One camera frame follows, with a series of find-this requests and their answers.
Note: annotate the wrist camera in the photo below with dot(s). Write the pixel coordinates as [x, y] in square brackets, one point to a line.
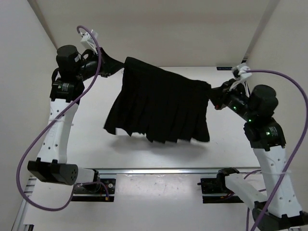
[241, 75]
[88, 42]

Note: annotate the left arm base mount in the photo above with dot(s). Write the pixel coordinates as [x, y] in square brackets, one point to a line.
[104, 192]

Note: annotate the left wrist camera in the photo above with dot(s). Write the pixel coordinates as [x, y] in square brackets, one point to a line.
[88, 42]

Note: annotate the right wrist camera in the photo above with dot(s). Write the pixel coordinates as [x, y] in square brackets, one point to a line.
[241, 75]

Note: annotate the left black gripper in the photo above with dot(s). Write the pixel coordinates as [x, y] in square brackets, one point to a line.
[108, 65]

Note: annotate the front aluminium rail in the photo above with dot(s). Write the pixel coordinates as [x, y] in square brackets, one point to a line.
[159, 171]

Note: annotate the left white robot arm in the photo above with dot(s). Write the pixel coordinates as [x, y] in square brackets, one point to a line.
[67, 86]

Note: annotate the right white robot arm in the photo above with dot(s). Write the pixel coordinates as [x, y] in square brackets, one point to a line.
[279, 208]

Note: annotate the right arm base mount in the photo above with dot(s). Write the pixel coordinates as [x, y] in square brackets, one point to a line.
[212, 193]

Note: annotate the black pleated skirt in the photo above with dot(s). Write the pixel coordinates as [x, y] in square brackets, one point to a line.
[162, 105]

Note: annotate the left aluminium frame rail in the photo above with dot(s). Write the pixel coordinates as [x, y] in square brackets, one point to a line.
[19, 223]

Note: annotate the right blue corner label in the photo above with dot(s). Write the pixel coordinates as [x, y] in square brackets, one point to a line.
[223, 68]

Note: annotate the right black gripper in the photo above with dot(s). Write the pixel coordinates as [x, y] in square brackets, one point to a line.
[220, 94]

